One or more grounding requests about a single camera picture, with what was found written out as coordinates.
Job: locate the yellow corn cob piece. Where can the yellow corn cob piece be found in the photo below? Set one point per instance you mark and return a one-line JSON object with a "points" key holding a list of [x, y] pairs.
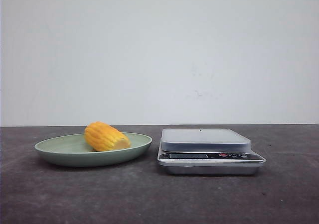
{"points": [[103, 137]]}

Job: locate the silver digital kitchen scale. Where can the silver digital kitchen scale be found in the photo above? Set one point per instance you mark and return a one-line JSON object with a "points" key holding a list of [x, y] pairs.
{"points": [[201, 151]]}

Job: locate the green shallow plate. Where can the green shallow plate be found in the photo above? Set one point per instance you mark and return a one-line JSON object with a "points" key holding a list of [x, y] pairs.
{"points": [[73, 151]]}

